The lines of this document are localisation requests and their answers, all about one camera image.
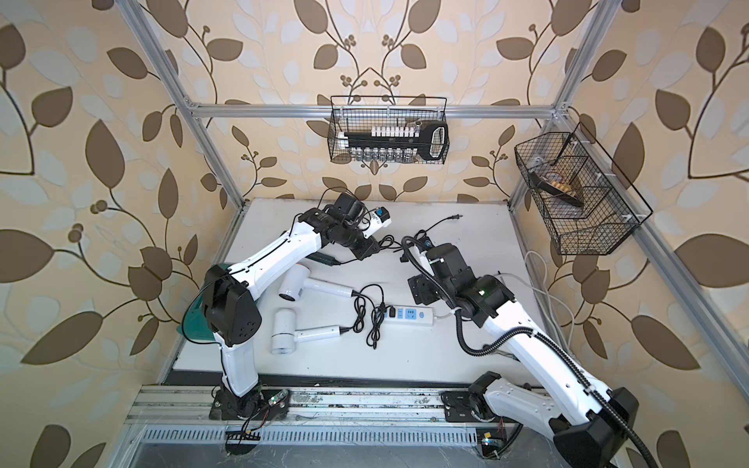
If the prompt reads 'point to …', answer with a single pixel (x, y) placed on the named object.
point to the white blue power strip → (404, 314)
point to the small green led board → (278, 398)
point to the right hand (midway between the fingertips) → (424, 278)
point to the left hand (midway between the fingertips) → (373, 242)
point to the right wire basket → (586, 203)
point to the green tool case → (194, 324)
